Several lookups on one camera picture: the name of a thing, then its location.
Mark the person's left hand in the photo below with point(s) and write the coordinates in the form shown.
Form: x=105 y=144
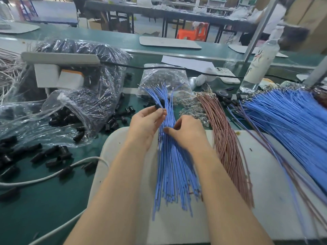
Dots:
x=144 y=126

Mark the person's right hand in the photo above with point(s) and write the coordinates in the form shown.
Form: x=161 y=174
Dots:
x=188 y=134

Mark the small black connector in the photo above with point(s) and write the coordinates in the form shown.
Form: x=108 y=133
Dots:
x=159 y=103

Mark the pile of black plastic caps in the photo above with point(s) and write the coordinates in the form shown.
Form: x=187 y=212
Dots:
x=46 y=155

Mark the person's right forearm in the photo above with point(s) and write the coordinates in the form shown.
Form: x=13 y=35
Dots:
x=232 y=201

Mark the person's left forearm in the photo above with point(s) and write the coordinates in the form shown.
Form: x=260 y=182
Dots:
x=110 y=201

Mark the small clear plastic bag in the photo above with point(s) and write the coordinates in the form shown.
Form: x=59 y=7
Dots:
x=166 y=78

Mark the black tape roll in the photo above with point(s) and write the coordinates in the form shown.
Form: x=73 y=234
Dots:
x=223 y=94

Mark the white computer mouse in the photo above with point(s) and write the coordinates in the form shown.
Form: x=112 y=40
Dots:
x=199 y=80

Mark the large clear plastic bag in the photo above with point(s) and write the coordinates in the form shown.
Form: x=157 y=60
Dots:
x=99 y=81

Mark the white flat device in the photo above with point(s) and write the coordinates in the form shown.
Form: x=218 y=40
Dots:
x=224 y=75

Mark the white paper sheet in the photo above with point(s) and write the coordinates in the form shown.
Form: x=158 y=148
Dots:
x=186 y=62

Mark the white flat tray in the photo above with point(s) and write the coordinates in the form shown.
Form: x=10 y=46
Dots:
x=237 y=49
x=170 y=42
x=18 y=27

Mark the white orange charger adapter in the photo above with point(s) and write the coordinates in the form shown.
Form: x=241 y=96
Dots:
x=70 y=79

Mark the orange plastic stool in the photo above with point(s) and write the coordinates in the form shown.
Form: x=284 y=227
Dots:
x=193 y=32

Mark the white spray bottle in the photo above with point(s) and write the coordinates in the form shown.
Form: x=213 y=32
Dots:
x=260 y=61

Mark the white power strip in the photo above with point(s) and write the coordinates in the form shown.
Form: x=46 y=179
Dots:
x=59 y=58

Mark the white work board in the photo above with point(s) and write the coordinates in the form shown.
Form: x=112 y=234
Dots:
x=265 y=211

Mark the white paper stack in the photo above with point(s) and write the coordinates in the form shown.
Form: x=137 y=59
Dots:
x=302 y=77

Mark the blue table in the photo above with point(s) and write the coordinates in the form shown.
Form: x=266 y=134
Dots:
x=51 y=11

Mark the cardboard boxes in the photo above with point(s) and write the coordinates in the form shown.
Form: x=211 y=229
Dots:
x=306 y=20

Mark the long black-frame table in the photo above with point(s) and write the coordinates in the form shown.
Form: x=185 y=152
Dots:
x=163 y=11

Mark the slanted metal frame post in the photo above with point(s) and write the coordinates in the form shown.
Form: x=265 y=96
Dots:
x=259 y=28

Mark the short metal frame post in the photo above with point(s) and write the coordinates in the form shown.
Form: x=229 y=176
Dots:
x=315 y=73

